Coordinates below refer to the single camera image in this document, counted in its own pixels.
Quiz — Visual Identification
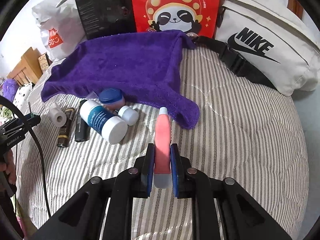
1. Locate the black cable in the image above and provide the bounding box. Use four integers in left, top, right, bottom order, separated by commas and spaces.
0, 95, 52, 218

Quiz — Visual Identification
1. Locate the black rectangular lighter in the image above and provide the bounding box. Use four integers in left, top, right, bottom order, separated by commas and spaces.
74, 99, 90, 142

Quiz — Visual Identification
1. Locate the black headset box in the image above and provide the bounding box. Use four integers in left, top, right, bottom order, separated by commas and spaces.
57, 0, 137, 40

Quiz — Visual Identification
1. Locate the white Nike waist bag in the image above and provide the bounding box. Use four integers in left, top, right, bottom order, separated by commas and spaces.
196, 0, 319, 96

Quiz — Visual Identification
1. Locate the small white bottle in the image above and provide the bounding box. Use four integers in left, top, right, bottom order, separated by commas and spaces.
118, 106, 139, 126

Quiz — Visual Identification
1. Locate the red panda paper bag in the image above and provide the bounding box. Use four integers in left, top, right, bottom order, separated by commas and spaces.
132, 0, 220, 37

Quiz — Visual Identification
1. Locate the striped bed quilt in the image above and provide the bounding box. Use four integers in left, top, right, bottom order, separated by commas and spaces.
15, 48, 309, 239

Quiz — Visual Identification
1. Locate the large white blue bottle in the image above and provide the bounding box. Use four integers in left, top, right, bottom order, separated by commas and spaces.
80, 100, 128, 144

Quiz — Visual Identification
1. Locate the purple plush toy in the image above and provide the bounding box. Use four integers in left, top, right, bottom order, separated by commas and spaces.
2, 79, 19, 102

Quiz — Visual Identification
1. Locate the small white tape roll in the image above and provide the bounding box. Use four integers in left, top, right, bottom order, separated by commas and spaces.
49, 103, 67, 127

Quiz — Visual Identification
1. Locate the white Miniso plastic bag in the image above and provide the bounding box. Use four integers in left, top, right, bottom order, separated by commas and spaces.
32, 0, 85, 61

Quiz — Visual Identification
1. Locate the wooden furniture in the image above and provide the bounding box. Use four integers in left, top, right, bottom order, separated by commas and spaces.
7, 47, 42, 86

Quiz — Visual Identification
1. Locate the black gold Grand Reserve box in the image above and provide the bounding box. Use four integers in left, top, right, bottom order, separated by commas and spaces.
57, 108, 75, 148

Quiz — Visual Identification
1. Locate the blue lid small jar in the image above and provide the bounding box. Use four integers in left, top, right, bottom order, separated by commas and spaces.
98, 88, 125, 110

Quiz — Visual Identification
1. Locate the wooden door frame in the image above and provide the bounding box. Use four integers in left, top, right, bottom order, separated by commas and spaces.
287, 0, 304, 19

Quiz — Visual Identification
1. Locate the purple towel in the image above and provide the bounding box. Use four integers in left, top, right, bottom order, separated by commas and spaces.
41, 30, 200, 129

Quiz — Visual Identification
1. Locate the patterned brown box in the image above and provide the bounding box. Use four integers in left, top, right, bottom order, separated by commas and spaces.
38, 53, 52, 73

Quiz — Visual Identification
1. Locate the left hand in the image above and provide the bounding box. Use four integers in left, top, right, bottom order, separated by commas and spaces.
0, 150, 17, 185

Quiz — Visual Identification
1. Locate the pink tube white cap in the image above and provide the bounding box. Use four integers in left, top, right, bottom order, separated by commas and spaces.
153, 107, 171, 189

